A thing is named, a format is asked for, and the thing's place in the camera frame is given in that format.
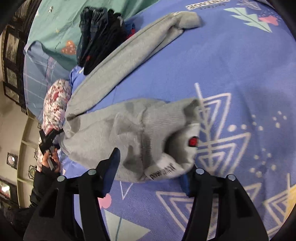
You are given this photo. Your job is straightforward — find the teal patterned duvet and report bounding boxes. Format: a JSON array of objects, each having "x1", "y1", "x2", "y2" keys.
[{"x1": 27, "y1": 0, "x2": 156, "y2": 71}]

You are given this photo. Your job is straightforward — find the floral red white quilt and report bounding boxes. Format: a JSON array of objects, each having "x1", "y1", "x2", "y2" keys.
[{"x1": 36, "y1": 78, "x2": 72, "y2": 173}]

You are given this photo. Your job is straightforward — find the purple patterned bed sheet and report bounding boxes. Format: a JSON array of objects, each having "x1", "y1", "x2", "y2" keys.
[{"x1": 91, "y1": 1, "x2": 295, "y2": 240}]

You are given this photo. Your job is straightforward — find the folded black garment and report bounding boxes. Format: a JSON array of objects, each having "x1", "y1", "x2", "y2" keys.
[{"x1": 82, "y1": 9, "x2": 126, "y2": 75}]

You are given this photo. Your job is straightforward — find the white shelf unit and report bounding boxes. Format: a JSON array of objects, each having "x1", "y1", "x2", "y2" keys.
[{"x1": 16, "y1": 116, "x2": 39, "y2": 207}]

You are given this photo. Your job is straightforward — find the folded dark blue jeans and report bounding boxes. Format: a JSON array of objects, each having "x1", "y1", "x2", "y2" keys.
[{"x1": 76, "y1": 6, "x2": 108, "y2": 67}]

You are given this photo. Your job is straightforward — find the person's left hand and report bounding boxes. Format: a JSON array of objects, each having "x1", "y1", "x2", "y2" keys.
[{"x1": 42, "y1": 148, "x2": 61, "y2": 173}]

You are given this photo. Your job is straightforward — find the dark framed pictures on wall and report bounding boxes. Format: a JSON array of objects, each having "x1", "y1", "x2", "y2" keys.
[{"x1": 2, "y1": 25, "x2": 29, "y2": 115}]

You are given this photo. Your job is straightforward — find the grey sweatpants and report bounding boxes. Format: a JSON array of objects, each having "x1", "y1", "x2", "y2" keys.
[{"x1": 59, "y1": 11, "x2": 201, "y2": 182}]

